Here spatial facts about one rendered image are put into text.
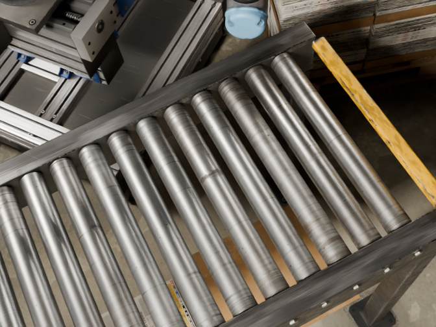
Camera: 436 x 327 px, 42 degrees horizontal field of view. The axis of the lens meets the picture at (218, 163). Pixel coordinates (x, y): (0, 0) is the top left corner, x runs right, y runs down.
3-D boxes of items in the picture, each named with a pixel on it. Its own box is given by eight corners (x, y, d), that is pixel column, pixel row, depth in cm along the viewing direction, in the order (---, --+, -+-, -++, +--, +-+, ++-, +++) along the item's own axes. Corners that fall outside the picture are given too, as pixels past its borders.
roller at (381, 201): (287, 59, 129) (287, 45, 125) (412, 232, 109) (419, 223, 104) (267, 68, 128) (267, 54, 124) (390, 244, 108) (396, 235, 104)
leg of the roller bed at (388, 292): (374, 302, 177) (427, 224, 116) (385, 319, 174) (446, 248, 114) (358, 311, 176) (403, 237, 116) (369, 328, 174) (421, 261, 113)
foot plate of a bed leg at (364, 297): (377, 285, 179) (377, 283, 178) (404, 326, 173) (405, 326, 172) (340, 305, 177) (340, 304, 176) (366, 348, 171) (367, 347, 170)
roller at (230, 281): (159, 115, 123) (144, 109, 119) (266, 309, 103) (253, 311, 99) (143, 130, 125) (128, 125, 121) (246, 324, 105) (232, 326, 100)
